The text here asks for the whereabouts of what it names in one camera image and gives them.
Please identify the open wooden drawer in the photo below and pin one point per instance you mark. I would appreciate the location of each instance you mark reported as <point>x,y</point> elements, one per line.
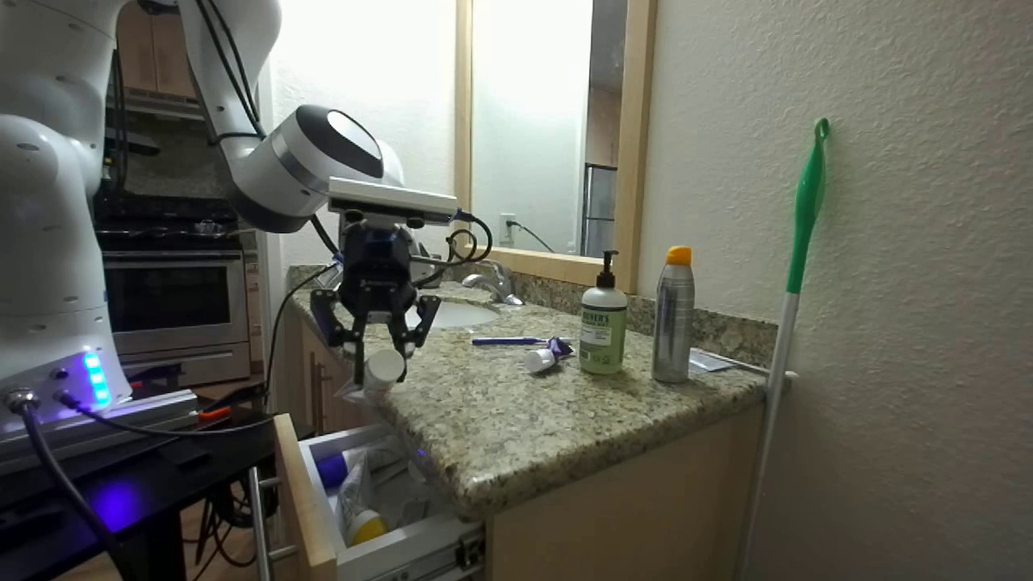
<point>309,505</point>

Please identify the wood framed mirror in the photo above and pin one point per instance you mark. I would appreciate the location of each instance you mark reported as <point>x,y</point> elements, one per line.
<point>633,140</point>

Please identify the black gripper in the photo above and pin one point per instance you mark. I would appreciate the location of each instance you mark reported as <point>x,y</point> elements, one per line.
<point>377,264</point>

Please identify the black robot stand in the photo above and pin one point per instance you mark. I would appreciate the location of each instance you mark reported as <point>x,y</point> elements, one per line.
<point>131,486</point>

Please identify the green soap pump bottle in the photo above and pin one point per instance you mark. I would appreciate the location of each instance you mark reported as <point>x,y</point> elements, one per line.
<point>600,327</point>

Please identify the stainless steel oven range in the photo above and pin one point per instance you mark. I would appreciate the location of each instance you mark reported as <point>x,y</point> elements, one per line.
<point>178,301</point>

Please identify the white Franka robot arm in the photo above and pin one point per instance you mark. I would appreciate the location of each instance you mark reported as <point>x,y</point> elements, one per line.
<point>291,165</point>

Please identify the wooden vanity cabinet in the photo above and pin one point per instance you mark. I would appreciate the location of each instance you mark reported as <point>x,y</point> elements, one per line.
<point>648,519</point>

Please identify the dark range hood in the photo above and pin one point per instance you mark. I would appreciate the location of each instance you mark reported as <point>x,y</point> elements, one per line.
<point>164,132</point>

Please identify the blue toothbrush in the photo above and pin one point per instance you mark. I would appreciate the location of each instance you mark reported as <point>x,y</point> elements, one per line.
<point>505,341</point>

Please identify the white oval sink basin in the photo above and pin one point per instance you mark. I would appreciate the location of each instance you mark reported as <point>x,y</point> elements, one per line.
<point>465,315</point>

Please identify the silver spray can orange cap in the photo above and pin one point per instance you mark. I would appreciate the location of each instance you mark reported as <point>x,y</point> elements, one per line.
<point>674,325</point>

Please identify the chrome faucet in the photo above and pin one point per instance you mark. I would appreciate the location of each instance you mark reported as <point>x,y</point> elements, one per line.
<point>494,282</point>

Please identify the white bottle yellow cap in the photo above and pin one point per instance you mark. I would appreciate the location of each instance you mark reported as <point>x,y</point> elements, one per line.
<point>360,510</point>

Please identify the white flat packet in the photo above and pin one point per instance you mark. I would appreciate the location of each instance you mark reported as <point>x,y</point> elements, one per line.
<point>711,364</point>

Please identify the white bottle blue cap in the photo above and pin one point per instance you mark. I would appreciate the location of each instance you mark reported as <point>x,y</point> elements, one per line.
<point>335,473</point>

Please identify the silver robot controller base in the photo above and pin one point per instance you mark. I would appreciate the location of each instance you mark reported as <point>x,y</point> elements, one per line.
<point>99,414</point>

